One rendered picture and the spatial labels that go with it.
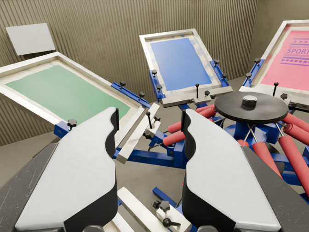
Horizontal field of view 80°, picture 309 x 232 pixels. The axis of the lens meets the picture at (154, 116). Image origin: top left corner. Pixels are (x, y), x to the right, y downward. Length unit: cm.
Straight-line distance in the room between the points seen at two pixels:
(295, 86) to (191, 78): 76
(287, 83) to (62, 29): 310
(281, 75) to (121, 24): 272
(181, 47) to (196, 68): 31
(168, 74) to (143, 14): 227
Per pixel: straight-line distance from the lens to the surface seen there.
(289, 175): 124
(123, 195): 91
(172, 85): 160
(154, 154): 125
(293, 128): 99
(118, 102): 135
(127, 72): 379
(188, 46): 198
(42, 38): 333
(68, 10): 354
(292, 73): 178
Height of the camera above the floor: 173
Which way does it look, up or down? 29 degrees down
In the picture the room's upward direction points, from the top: 7 degrees counter-clockwise
